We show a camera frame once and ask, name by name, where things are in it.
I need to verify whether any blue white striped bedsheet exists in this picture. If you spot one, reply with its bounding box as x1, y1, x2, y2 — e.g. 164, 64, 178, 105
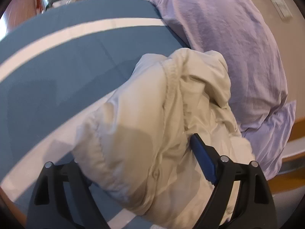
1, 0, 186, 214

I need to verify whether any small lavender pillow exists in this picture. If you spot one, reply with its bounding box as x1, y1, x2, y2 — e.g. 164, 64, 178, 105
242, 100, 297, 180

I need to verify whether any beige puffer jacket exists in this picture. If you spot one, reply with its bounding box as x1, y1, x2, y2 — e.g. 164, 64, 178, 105
72, 48, 254, 228

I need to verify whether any white wall switch panel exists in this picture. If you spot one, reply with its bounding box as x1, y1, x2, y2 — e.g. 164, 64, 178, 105
271, 0, 293, 21

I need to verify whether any large lavender pillow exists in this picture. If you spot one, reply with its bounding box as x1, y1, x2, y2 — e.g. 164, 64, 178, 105
150, 0, 295, 131

